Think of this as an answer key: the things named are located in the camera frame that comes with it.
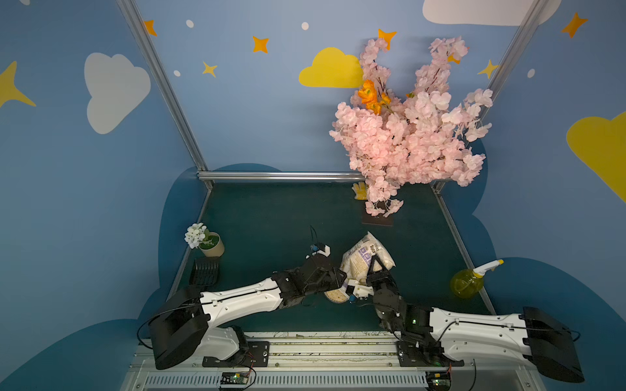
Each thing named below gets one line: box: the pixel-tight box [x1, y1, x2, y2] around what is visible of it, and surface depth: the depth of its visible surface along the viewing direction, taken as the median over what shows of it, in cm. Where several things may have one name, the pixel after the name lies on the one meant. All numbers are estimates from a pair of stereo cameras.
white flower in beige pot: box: [184, 222, 225, 258], surface depth 90 cm
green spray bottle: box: [449, 259, 505, 299], surface depth 82 cm
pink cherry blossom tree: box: [330, 36, 494, 218], surface depth 69 cm
